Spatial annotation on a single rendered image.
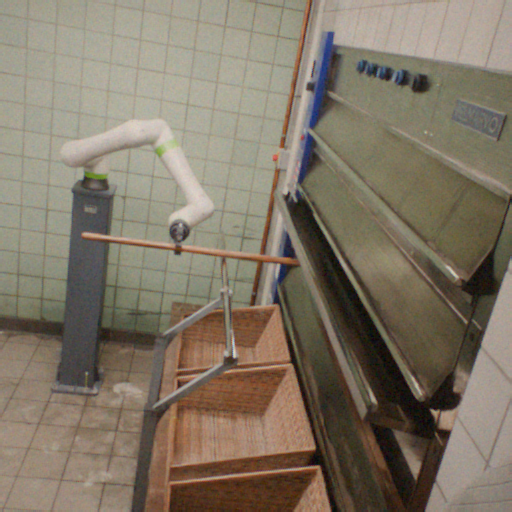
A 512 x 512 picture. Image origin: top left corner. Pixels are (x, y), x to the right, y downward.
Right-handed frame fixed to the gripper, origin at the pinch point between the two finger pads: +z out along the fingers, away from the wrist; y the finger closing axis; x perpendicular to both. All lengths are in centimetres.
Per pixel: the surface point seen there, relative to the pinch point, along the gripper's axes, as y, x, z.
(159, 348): 29.0, 2.6, 36.4
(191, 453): 60, -14, 57
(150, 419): 27, 3, 84
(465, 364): -38, -54, 149
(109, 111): -32, 47, -126
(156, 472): 61, -2, 68
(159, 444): 61, -2, 52
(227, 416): 60, -29, 32
